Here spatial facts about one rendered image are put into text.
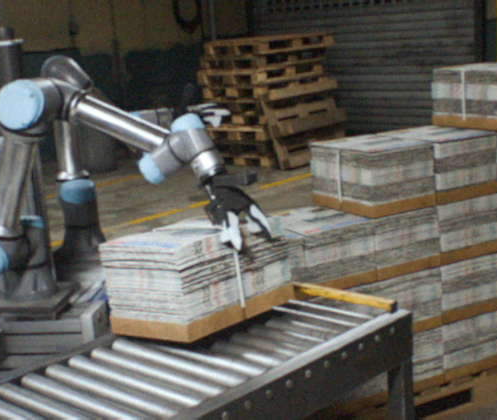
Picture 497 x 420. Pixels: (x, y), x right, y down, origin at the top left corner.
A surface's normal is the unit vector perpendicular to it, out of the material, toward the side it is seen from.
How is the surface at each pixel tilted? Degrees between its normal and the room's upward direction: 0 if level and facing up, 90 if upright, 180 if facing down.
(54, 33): 90
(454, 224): 90
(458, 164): 90
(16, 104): 83
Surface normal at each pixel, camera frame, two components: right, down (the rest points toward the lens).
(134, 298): -0.68, 0.21
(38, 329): -0.15, 0.22
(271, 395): 0.73, 0.10
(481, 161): 0.51, 0.15
